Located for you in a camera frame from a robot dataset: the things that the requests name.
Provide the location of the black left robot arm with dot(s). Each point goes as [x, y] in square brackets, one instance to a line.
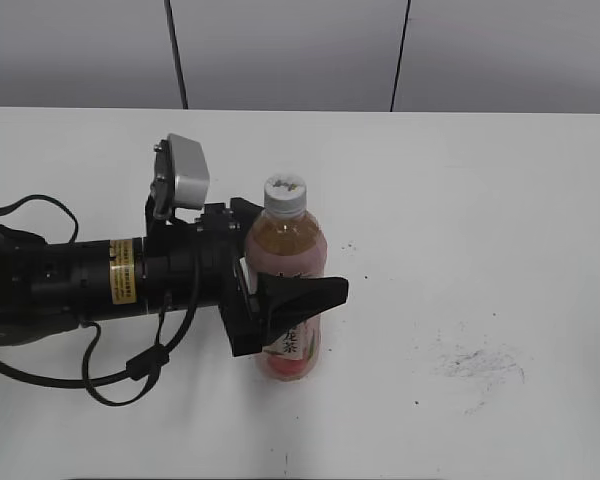
[47, 289]

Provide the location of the white bottle cap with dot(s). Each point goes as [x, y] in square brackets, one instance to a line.
[285, 194]

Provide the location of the peach oolong tea bottle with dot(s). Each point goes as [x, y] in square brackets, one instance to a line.
[288, 247]

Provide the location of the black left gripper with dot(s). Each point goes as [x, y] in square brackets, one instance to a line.
[192, 265]

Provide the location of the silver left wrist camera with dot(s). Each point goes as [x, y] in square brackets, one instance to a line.
[181, 176]

